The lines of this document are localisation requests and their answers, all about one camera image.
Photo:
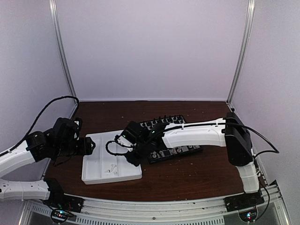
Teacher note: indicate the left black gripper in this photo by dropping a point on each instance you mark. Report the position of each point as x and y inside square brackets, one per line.
[85, 148]

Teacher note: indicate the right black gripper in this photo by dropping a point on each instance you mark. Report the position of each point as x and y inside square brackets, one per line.
[135, 161]

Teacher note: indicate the white plastic compartment tray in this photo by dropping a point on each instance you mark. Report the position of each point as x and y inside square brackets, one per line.
[96, 167]

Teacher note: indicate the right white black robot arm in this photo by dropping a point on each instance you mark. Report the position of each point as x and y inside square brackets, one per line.
[225, 132]

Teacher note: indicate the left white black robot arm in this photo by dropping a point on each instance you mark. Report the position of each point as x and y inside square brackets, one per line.
[62, 140]

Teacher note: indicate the black grey chess board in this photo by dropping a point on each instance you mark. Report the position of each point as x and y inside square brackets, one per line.
[178, 119]

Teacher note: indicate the white piece in tray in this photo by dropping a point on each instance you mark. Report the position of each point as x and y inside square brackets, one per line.
[113, 166]

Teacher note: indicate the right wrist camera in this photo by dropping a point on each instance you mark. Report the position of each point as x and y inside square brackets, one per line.
[122, 141]

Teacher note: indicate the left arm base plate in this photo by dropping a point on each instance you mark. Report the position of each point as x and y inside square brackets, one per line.
[66, 203]

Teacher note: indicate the front aluminium rail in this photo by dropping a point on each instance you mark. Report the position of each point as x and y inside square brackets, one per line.
[209, 211]

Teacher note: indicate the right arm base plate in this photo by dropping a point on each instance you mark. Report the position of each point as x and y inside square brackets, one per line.
[242, 201]

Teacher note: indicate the left aluminium frame post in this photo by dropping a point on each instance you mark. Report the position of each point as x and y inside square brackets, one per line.
[62, 55]

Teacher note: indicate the aluminium frame post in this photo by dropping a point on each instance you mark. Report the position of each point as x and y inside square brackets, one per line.
[62, 55]
[243, 49]

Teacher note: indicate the right aluminium frame post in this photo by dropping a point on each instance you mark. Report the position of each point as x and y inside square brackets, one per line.
[243, 49]

